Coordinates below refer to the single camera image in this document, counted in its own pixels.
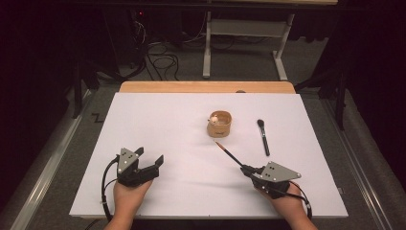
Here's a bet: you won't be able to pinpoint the tan pen holder with bear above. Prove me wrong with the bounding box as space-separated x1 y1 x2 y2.
206 110 233 139

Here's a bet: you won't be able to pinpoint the black computer tower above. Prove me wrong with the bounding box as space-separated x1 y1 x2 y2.
127 9 149 70

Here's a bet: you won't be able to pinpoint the person's right hand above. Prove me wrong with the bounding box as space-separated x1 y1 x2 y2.
255 182 309 222

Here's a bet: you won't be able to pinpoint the black makeup brush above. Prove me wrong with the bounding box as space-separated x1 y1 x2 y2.
257 119 271 157

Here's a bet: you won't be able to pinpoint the white table board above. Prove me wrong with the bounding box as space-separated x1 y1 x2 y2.
69 92 349 219

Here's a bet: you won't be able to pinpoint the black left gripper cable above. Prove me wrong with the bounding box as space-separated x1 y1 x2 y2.
101 155 121 223

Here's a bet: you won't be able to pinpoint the thin black calligraphy brush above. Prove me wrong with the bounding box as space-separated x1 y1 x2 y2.
214 141 244 168

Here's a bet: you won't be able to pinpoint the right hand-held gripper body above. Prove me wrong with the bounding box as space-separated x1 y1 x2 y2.
250 161 303 200

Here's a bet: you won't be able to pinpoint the white-framed wooden desk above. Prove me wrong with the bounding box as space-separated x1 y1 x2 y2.
203 0 338 81

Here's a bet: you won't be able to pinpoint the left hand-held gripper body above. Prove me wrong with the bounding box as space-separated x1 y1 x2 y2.
115 147 160 188

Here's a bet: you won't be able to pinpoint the black floor cables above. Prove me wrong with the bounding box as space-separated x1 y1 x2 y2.
145 41 180 81

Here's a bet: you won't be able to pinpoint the aluminium floor rail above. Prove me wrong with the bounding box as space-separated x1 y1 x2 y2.
320 99 395 230
9 89 94 230

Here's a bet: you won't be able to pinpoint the person's left hand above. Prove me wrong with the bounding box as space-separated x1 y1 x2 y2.
112 179 154 221

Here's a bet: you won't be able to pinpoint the black metal stand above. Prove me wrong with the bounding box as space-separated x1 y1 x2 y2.
295 63 349 131
71 58 101 120

